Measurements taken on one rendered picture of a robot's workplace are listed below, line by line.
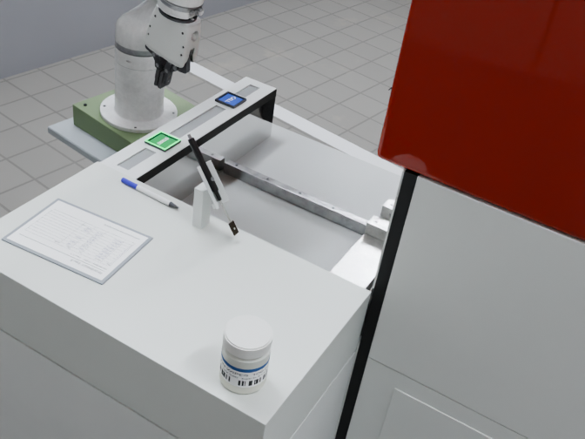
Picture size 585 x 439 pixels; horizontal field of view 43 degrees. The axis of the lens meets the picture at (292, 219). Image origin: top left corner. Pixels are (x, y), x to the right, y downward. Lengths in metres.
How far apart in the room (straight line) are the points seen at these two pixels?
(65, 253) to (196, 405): 0.37
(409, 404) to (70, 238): 0.68
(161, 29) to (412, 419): 0.88
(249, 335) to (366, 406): 0.48
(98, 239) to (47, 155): 2.06
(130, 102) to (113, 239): 0.57
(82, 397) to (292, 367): 0.40
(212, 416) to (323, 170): 0.89
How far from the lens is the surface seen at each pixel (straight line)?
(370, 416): 1.49
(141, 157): 1.59
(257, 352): 1.04
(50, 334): 1.30
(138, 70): 1.79
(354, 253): 1.51
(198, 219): 1.37
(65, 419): 1.44
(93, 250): 1.32
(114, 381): 1.25
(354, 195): 1.79
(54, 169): 3.29
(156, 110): 1.86
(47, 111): 3.72
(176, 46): 1.48
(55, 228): 1.37
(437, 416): 1.41
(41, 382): 1.42
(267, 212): 1.68
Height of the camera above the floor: 1.81
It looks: 36 degrees down
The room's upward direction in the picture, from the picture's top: 9 degrees clockwise
